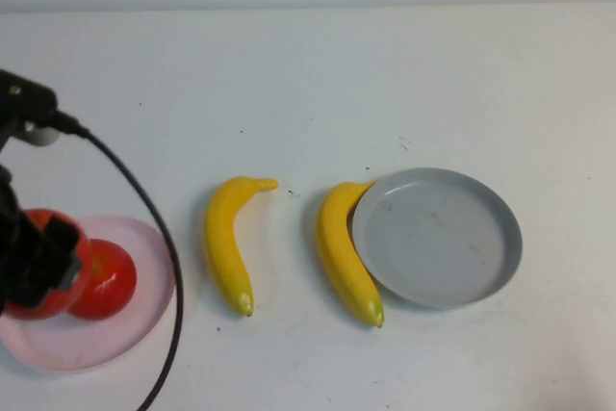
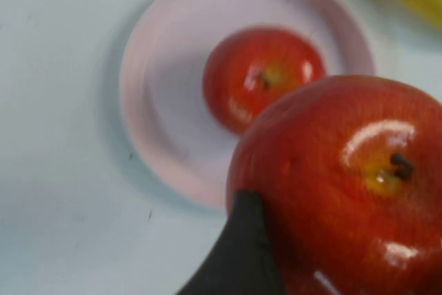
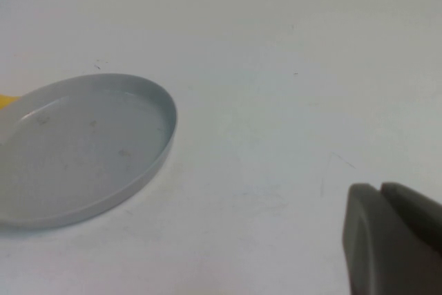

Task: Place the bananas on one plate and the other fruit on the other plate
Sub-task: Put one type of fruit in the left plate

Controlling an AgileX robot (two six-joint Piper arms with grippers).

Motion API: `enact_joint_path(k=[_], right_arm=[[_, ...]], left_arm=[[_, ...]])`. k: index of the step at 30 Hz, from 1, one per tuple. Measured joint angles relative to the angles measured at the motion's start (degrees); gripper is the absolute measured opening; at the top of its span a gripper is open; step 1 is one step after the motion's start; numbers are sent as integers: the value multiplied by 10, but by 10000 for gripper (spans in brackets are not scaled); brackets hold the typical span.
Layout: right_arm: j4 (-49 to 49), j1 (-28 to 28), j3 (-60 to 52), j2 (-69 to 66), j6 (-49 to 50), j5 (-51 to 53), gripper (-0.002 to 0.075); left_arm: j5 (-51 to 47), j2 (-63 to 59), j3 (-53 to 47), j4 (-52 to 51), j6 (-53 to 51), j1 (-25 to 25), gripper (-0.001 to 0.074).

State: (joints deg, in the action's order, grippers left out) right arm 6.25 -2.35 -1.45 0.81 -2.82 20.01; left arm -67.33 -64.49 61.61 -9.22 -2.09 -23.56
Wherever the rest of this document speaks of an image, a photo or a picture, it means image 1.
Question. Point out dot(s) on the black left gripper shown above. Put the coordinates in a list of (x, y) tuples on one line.
[(29, 266)]

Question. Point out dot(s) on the red apple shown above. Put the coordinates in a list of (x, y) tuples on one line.
[(38, 312), (108, 286)]

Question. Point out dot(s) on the yellow banana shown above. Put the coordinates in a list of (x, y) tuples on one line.
[(223, 247), (337, 257)]

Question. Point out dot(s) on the pink round plate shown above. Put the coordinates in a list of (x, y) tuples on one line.
[(120, 334)]

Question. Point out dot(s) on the grey round plate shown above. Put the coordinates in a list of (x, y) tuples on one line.
[(433, 242)]

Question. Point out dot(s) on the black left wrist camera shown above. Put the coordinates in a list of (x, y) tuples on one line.
[(29, 100)]

